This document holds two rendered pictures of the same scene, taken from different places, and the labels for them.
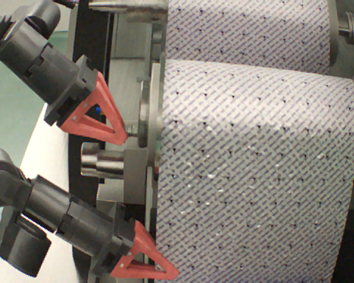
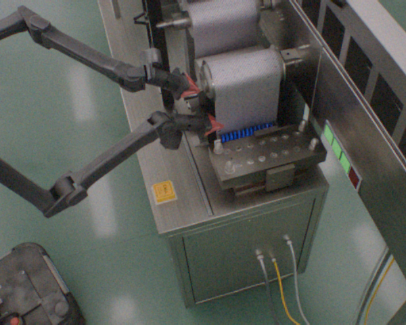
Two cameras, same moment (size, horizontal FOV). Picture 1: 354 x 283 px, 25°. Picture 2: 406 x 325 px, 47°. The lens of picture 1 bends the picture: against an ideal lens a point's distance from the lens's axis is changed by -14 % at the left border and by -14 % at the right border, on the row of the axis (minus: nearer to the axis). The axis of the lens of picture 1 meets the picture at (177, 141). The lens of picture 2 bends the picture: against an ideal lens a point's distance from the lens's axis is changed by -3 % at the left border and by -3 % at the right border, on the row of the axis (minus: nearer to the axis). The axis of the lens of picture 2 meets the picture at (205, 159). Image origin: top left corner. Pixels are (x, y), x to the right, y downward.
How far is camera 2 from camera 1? 0.91 m
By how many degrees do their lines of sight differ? 34
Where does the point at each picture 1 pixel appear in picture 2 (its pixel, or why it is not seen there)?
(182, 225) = (223, 112)
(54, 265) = not seen: hidden behind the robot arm
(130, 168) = (200, 95)
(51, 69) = (172, 83)
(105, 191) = (191, 101)
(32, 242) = (178, 137)
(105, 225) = (201, 121)
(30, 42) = (162, 77)
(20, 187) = (173, 125)
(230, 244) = (239, 113)
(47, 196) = (181, 121)
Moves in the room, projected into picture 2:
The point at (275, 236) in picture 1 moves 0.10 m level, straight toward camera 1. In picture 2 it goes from (253, 108) to (258, 129)
